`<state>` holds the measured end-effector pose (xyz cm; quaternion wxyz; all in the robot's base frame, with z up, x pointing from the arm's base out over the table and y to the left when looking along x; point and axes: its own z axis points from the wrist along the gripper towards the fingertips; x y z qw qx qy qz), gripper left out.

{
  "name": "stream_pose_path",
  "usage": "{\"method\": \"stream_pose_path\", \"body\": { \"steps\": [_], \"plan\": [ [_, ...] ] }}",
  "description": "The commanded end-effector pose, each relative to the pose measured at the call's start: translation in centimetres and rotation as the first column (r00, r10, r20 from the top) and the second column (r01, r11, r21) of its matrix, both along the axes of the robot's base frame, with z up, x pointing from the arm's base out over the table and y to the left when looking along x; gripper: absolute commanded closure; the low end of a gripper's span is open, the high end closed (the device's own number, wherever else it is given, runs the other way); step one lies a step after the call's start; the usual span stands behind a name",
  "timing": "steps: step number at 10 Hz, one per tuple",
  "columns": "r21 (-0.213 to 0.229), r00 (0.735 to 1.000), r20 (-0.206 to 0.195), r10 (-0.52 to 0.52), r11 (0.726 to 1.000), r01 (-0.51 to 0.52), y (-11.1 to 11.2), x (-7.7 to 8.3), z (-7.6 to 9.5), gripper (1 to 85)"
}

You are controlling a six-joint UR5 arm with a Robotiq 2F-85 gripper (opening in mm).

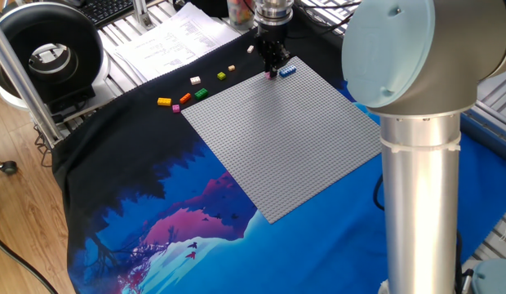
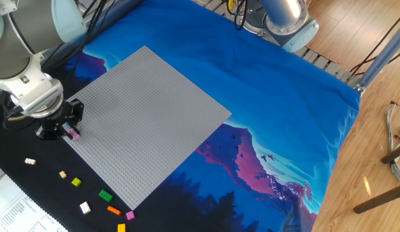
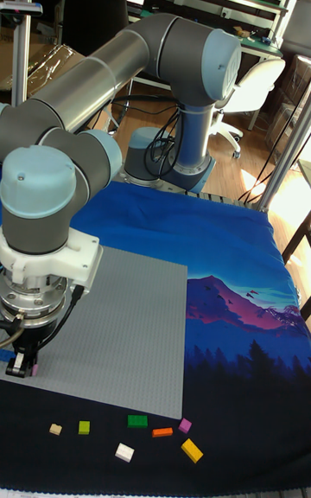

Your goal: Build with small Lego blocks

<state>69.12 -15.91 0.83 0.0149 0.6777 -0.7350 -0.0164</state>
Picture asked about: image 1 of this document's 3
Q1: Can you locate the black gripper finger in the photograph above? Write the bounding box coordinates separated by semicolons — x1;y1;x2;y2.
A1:
273;45;291;79
263;48;275;77

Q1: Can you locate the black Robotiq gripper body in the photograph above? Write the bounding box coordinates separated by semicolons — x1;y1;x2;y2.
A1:
255;23;290;60

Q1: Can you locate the grey Lego baseplate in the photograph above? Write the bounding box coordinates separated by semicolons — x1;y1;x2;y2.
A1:
181;56;384;225

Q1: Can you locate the clear cup of bricks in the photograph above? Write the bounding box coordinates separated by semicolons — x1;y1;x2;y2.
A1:
226;0;257;30

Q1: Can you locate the printed paper sheet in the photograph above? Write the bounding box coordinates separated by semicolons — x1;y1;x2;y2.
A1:
113;2;242;82

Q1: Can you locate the black keyboard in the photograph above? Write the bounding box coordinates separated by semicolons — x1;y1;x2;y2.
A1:
79;0;135;28

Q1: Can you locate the blue mountain landscape cloth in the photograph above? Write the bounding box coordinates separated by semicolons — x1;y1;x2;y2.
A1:
51;18;506;294

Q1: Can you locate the black round fan housing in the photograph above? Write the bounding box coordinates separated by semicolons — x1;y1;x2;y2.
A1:
0;2;111;115

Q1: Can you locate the black caster wheel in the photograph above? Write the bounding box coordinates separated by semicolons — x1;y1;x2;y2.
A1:
0;158;18;176

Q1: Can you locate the aluminium frame post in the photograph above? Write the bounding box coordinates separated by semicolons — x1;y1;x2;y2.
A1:
0;16;64;150

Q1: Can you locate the black floor cable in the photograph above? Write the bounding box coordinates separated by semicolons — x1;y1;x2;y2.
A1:
0;232;60;294

